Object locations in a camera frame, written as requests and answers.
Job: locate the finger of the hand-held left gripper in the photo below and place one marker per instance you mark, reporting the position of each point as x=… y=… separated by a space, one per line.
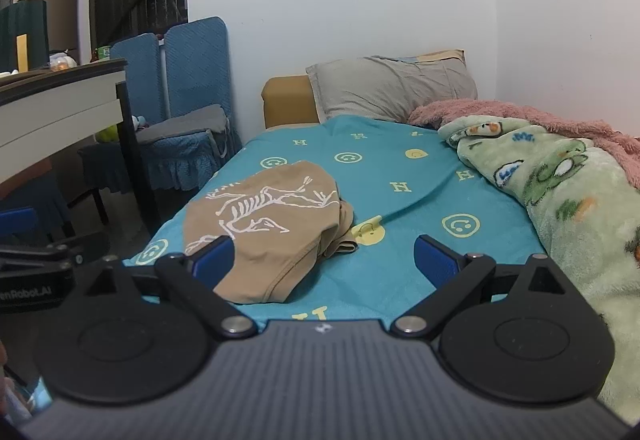
x=82 y=242
x=17 y=220

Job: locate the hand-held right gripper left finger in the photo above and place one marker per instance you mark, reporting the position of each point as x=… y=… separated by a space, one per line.
x=216 y=259

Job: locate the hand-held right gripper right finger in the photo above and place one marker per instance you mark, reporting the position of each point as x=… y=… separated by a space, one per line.
x=434 y=260

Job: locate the tan skeleton print shirt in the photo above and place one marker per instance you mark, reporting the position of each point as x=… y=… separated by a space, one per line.
x=270 y=220

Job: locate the bed with teal patterned sheet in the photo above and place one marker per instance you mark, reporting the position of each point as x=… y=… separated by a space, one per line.
x=400 y=190

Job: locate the green ball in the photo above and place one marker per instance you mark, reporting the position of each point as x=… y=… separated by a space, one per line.
x=107 y=135

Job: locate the white table with dark legs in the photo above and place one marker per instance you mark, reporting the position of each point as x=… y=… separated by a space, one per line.
x=55 y=100

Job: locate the white and blue toy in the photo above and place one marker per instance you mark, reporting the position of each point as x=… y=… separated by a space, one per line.
x=140 y=122

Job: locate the grey seat cushion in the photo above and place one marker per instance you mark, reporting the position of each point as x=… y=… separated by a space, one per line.
x=185 y=122

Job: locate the green frog print blanket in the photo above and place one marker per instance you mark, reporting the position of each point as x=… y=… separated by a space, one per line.
x=565 y=200

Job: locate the tan padded headboard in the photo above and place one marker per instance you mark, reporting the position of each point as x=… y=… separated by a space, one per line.
x=287 y=100

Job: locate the pink fleece blanket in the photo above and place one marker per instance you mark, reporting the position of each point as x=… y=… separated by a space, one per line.
x=540 y=117

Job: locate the grey pillow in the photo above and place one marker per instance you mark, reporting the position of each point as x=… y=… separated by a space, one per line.
x=390 y=87

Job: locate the green can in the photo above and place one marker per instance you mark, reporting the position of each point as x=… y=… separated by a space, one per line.
x=103 y=53

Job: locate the blue covered chair with cushion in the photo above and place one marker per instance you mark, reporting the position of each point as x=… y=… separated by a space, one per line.
x=197 y=70

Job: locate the dark green ribbed object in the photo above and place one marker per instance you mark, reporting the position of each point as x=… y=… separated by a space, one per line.
x=22 y=25

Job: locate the tan pillow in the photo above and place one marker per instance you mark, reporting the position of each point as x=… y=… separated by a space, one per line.
x=440 y=56

